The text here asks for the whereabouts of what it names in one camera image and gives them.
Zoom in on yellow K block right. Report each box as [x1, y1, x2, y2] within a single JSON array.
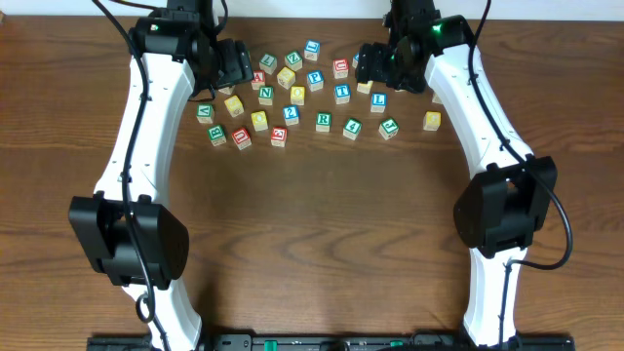
[[432, 93, 443, 104]]

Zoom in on green N block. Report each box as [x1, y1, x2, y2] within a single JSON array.
[[258, 86, 274, 105]]

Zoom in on blue l block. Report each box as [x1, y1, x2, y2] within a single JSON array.
[[304, 40, 321, 61], [370, 93, 387, 113]]

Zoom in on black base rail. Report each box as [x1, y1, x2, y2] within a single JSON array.
[[86, 333, 576, 351]]

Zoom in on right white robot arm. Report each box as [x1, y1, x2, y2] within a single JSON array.
[[356, 0, 557, 349]]

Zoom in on yellow s block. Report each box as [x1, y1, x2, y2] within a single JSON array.
[[224, 96, 245, 118], [277, 66, 296, 90]]

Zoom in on yellow K block left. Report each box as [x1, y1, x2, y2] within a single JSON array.
[[218, 86, 235, 96]]

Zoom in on blue T block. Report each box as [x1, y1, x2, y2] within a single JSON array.
[[333, 84, 351, 104]]

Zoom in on yellow C block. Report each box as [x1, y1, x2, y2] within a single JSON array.
[[357, 81, 373, 95]]

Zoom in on blue P block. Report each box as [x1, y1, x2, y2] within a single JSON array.
[[306, 70, 325, 92]]

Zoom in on yellow S block lower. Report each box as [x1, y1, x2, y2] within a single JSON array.
[[224, 96, 245, 118]]

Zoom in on green Z block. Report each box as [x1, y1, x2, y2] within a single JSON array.
[[285, 51, 303, 71]]

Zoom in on yellow o block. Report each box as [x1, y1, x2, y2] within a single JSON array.
[[251, 110, 268, 132], [290, 86, 306, 105]]

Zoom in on yellow S block upper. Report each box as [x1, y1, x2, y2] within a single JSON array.
[[277, 66, 296, 90]]

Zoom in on blue L block top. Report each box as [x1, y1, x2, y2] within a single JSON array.
[[304, 40, 321, 61]]

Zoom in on blue L block lower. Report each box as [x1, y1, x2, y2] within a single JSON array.
[[370, 93, 387, 113]]

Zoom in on yellow G block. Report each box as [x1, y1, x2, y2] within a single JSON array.
[[423, 111, 442, 132]]

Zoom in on green R block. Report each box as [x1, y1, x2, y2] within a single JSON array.
[[316, 112, 332, 133]]

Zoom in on green 4 block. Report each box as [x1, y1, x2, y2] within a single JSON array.
[[342, 118, 362, 140]]

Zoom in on yellow k block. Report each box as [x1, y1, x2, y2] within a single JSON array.
[[432, 93, 443, 104], [218, 86, 235, 96]]

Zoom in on blue 2 block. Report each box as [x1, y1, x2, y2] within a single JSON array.
[[283, 105, 300, 126]]

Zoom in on green B block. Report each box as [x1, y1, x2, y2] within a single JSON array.
[[207, 125, 227, 146]]

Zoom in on green V block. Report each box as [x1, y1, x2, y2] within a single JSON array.
[[196, 103, 215, 124]]

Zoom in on green 7 block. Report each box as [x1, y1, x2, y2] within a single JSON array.
[[259, 53, 277, 75]]

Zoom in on red U block lower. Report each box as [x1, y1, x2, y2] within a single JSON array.
[[231, 127, 253, 150]]

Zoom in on red A block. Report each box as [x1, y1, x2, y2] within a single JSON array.
[[252, 70, 266, 91]]

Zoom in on green J block right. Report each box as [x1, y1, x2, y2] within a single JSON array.
[[378, 118, 400, 140]]

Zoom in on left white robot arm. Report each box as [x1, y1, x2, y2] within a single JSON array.
[[68, 0, 253, 350]]

